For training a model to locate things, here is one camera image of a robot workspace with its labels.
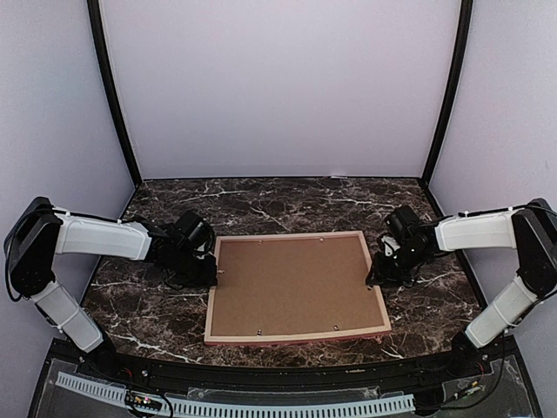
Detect pink wooden picture frame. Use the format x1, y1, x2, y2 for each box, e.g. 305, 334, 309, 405
203, 231, 392, 347

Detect right black corner post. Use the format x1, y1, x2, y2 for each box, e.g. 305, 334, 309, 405
421, 0, 473, 185

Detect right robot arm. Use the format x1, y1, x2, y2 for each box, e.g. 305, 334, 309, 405
366, 199, 556, 378

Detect black front rail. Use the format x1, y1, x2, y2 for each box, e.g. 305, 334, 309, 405
43, 340, 508, 394

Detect left black corner post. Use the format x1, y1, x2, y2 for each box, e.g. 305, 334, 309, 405
86, 0, 143, 188

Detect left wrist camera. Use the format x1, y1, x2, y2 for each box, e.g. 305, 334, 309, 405
194, 245, 214, 260

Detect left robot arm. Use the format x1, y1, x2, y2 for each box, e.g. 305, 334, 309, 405
3, 197, 218, 380

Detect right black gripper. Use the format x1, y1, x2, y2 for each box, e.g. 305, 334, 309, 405
366, 244, 428, 287

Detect white slotted cable duct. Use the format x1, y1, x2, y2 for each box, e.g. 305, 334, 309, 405
55, 372, 415, 417

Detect brown cardboard backing board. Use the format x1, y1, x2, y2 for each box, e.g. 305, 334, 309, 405
210, 236, 386, 338

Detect black corner post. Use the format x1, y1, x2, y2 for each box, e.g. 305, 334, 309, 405
86, 0, 143, 188
421, 0, 473, 185

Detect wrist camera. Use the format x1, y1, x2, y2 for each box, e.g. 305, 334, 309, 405
377, 233, 400, 257
194, 245, 214, 260

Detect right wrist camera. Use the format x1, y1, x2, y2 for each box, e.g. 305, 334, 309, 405
377, 233, 400, 257

